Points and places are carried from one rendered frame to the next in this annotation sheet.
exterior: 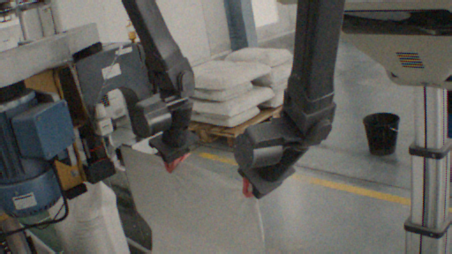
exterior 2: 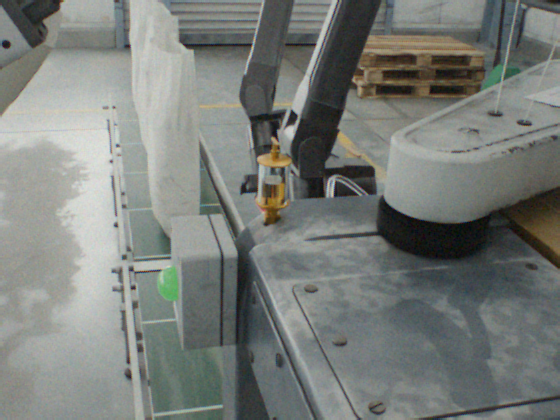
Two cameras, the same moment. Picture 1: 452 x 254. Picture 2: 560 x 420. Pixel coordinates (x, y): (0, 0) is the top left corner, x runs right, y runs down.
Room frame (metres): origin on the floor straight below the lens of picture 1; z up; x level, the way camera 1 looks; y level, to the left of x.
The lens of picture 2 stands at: (1.75, 0.42, 1.58)
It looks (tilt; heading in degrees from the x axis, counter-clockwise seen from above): 25 degrees down; 206
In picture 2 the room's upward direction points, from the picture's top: 3 degrees clockwise
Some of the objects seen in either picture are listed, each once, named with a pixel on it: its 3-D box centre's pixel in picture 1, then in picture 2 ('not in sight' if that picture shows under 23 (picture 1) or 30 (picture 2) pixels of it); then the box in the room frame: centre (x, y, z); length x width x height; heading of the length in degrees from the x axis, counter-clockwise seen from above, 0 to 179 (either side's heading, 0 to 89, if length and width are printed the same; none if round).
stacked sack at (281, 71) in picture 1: (274, 70); not in sight; (4.49, -0.62, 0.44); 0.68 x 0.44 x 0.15; 131
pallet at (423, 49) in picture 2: not in sight; (407, 50); (-4.53, -1.33, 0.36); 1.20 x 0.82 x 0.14; 127
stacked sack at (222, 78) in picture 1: (233, 74); not in sight; (4.07, -0.19, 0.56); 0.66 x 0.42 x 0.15; 131
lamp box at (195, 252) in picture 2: not in sight; (202, 280); (1.34, 0.16, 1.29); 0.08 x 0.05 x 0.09; 41
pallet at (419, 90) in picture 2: not in sight; (405, 79); (-4.56, -1.33, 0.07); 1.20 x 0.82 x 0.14; 129
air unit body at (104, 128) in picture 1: (105, 132); not in sight; (1.13, 0.29, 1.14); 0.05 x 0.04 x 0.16; 131
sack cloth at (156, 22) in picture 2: not in sight; (159, 84); (-0.87, -1.53, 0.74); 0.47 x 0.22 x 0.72; 42
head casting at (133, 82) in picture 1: (96, 90); (404, 411); (1.33, 0.34, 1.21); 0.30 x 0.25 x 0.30; 41
